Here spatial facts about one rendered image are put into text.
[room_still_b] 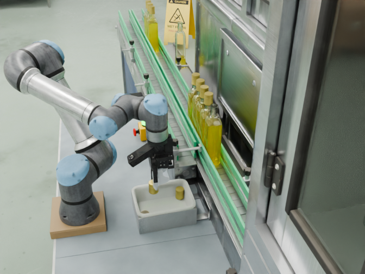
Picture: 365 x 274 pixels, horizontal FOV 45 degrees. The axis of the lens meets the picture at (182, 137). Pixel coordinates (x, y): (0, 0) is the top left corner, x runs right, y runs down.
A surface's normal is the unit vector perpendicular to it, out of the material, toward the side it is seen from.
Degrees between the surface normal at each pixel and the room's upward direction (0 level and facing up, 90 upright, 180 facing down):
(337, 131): 90
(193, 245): 0
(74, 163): 6
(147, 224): 90
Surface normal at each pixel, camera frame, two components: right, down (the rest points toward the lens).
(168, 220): 0.25, 0.54
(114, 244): 0.00, -0.83
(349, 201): -0.97, 0.14
